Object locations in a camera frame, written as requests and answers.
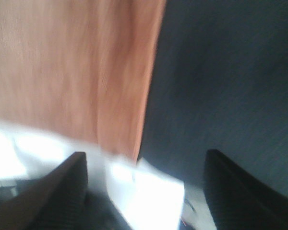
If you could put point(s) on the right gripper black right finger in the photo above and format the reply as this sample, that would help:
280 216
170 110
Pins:
237 200

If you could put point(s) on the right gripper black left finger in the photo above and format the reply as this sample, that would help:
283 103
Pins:
54 202

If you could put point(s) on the brown towel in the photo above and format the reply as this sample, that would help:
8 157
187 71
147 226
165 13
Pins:
80 68

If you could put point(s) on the white plastic basket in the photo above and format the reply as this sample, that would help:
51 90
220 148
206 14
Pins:
147 198

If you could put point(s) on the black table cloth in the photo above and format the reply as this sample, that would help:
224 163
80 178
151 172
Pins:
220 81

